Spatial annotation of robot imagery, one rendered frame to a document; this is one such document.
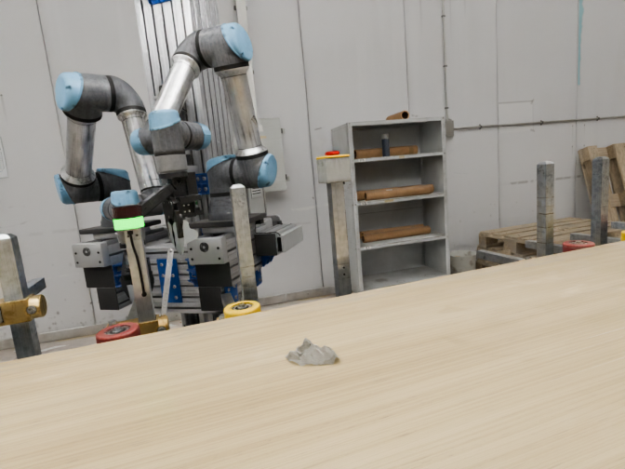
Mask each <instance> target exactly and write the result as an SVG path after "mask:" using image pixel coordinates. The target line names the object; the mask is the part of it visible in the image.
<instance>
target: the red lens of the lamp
mask: <svg viewBox="0 0 625 469"><path fill-rule="evenodd" d="M112 214H113V219H118V218H128V217H135V216H140V215H142V209H141V205H139V206H133V207H124V208H112Z"/></svg>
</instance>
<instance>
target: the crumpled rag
mask: <svg viewBox="0 0 625 469"><path fill-rule="evenodd" d="M336 357H338V356H337V354H336V353H335V351H334V350H332V348H331V347H328V346H325V345H324V346H323V347H319V346H318V345H316V344H312V342H311V341H310V340H308V339H307V338H305V339H304V341H303V344H302V345H300V346H298V347H297V348H296V351H289V353H288V354H287V355H286V358H287V359H288V361H294V362H296V363H298V364H299V365H300V366H301V367H302V366H305V365H306V364H307V365H310V364H313V365H317V366H318V364H319V365H320V366H321V365H323V364H324V365H325V364H328V365H331V364H334V361H335V358H336Z"/></svg>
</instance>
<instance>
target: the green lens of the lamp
mask: <svg viewBox="0 0 625 469"><path fill-rule="evenodd" d="M113 225H114V230H125V229H133V228H139V227H143V226H144V221H143V216H141V217H137V218H131V219H123V220H113Z"/></svg>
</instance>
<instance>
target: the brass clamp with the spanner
mask: <svg viewBox="0 0 625 469"><path fill-rule="evenodd" d="M117 323H118V324H122V323H136V324H138V325H139V326H140V335H145V334H150V333H155V332H159V331H164V330H169V322H168V316H167V315H162V316H159V315H155V320H152V321H146V322H141V323H139V319H138V318H134V319H129V320H124V321H119V322H117Z"/></svg>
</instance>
